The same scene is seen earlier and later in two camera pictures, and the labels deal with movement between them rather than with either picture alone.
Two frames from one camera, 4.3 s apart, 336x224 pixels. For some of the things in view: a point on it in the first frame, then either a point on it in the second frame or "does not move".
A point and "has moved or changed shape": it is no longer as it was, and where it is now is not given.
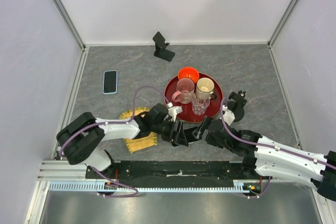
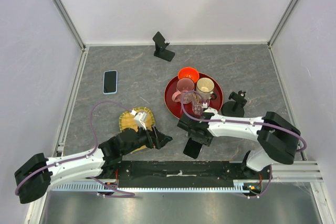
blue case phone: (110, 82) does not move
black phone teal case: (188, 132) has moved or changed shape
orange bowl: (188, 72) does not move
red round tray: (187, 115) does not move
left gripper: (179, 137) -> (156, 139)
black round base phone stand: (237, 105) does not move
